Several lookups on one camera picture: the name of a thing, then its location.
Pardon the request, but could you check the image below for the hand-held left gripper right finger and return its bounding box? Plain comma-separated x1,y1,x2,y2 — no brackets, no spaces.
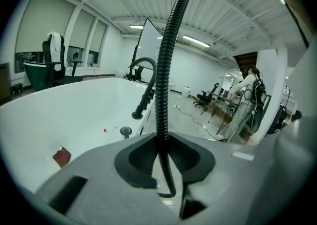
168,131,276,225

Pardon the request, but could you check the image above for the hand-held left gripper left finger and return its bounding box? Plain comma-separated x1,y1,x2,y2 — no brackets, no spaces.
34,131,181,225

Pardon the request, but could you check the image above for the black ribbed shower hose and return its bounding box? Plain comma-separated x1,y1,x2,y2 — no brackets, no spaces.
155,0,201,199

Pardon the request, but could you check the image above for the white bathtub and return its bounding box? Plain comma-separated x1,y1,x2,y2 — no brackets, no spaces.
0,76,159,195

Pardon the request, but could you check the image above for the black bathtub faucet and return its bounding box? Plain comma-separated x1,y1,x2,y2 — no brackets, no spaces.
128,57,158,120

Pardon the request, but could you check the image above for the dark green plastic bin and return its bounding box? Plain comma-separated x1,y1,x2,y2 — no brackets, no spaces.
22,61,54,92

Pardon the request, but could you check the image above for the red cloth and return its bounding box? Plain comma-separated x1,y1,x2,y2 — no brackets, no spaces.
52,146,72,169

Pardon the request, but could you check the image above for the black tripod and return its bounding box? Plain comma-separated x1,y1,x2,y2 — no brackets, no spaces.
200,94,237,132

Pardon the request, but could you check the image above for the wooden table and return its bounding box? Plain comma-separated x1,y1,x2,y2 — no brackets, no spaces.
207,91,244,112

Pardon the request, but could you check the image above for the black high-back office chair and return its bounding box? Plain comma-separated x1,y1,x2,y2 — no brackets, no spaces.
42,34,84,88

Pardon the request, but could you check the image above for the whiteboard on black stand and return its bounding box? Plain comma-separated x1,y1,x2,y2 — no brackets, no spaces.
128,17,164,81

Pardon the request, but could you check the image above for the small black stool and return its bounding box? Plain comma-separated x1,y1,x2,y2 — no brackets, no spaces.
11,83,24,95

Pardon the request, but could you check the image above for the brown wooden cabinet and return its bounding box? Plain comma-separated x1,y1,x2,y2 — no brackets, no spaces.
0,62,12,103

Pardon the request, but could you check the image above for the white towel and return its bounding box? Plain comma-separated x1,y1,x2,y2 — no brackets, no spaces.
47,30,63,72

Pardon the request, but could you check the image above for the narrow window blind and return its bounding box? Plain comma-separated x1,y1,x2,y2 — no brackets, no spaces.
88,19,108,54

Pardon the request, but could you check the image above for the medium window blind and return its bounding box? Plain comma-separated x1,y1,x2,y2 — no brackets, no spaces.
68,9,96,48

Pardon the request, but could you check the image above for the large window blind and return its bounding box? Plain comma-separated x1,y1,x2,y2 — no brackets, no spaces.
15,0,75,54

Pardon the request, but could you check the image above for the black floor cable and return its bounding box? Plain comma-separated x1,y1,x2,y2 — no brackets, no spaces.
177,107,227,142

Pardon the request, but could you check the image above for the black hose outlet fitting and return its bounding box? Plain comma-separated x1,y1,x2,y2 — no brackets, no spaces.
119,126,132,139

